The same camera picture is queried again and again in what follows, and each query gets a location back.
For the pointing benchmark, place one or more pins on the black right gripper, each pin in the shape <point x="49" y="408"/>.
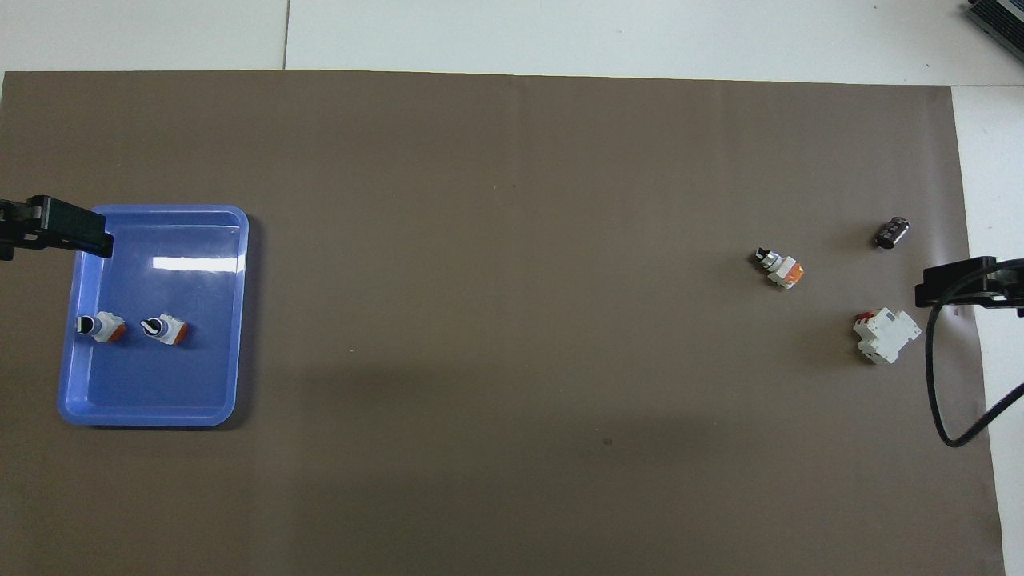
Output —
<point x="1011" y="284"/>

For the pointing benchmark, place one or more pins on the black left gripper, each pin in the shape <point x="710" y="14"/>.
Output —
<point x="24" y="228"/>

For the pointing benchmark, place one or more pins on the white connector part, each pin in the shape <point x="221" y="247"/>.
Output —
<point x="782" y="270"/>

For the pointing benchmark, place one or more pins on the small black terminal block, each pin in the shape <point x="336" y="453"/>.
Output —
<point x="892" y="233"/>

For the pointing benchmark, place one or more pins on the white circuit breaker red lever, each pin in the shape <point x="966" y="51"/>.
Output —
<point x="888" y="336"/>

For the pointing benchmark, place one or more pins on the right white connector in tray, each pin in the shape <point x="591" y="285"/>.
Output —
<point x="106" y="328"/>

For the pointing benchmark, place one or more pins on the white connector in tray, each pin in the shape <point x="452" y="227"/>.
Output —
<point x="168" y="330"/>
<point x="106" y="328"/>

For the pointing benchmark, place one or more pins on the left white connector in tray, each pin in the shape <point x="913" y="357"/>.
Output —
<point x="168" y="330"/>

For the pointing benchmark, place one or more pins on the blue plastic tray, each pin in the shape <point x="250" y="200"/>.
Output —
<point x="160" y="384"/>

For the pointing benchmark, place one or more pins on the dark grey ribbed device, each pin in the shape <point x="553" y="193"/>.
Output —
<point x="1004" y="20"/>

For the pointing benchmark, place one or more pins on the brown table mat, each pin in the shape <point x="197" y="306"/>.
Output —
<point x="512" y="320"/>

